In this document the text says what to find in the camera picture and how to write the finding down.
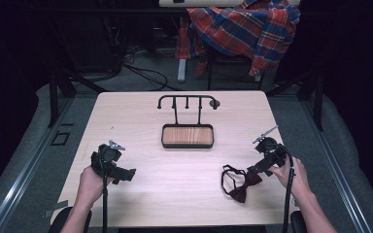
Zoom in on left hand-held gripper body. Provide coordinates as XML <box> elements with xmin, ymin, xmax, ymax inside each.
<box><xmin>89</xmin><ymin>139</ymin><xmax>126</xmax><ymax>179</ymax></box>

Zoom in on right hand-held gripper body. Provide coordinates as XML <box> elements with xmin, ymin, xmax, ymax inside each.
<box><xmin>252</xmin><ymin>124</ymin><xmax>288</xmax><ymax>174</ymax></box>

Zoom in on dark red bow tie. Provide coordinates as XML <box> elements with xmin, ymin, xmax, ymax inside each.
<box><xmin>220</xmin><ymin>163</ymin><xmax>263</xmax><ymax>205</ymax></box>

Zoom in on person's right hand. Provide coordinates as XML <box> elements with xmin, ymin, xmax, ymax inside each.
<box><xmin>267</xmin><ymin>155</ymin><xmax>313</xmax><ymax>199</ymax></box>

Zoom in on person's left hand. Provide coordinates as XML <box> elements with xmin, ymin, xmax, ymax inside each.
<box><xmin>77</xmin><ymin>165</ymin><xmax>115</xmax><ymax>209</ymax></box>

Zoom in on black armrest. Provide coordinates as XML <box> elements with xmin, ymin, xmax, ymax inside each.
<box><xmin>288</xmin><ymin>210</ymin><xmax>308</xmax><ymax>233</ymax></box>
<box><xmin>47</xmin><ymin>206</ymin><xmax>93</xmax><ymax>233</ymax></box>

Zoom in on black metal stand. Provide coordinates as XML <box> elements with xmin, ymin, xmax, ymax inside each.
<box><xmin>46</xmin><ymin>62</ymin><xmax>109</xmax><ymax>129</ymax></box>
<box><xmin>264</xmin><ymin>66</ymin><xmax>325</xmax><ymax>133</ymax></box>

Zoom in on black rack with wooden tray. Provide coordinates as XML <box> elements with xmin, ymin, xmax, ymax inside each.
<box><xmin>156</xmin><ymin>94</ymin><xmax>221</xmax><ymax>150</ymax></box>

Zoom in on black chair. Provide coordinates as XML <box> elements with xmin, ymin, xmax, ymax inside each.
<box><xmin>206</xmin><ymin>48</ymin><xmax>264</xmax><ymax>92</ymax></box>

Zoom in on red blue plaid shirt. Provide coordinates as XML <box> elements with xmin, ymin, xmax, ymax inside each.
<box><xmin>174</xmin><ymin>0</ymin><xmax>302</xmax><ymax>79</ymax></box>

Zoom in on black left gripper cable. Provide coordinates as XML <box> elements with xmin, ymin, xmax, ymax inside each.
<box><xmin>98</xmin><ymin>145</ymin><xmax>109</xmax><ymax>233</ymax></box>

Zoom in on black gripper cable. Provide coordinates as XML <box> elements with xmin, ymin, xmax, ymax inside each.
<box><xmin>273</xmin><ymin>143</ymin><xmax>296</xmax><ymax>233</ymax></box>
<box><xmin>98</xmin><ymin>145</ymin><xmax>109</xmax><ymax>233</ymax></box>

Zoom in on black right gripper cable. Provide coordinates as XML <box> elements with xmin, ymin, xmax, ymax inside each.
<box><xmin>273</xmin><ymin>143</ymin><xmax>296</xmax><ymax>233</ymax></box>

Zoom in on aluminium floor rail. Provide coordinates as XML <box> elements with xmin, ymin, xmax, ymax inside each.
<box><xmin>0</xmin><ymin>95</ymin><xmax>76</xmax><ymax>233</ymax></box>
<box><xmin>299</xmin><ymin>96</ymin><xmax>373</xmax><ymax>233</ymax></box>

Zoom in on black floor cables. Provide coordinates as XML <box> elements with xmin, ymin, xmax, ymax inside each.
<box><xmin>86</xmin><ymin>13</ymin><xmax>184</xmax><ymax>92</ymax></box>

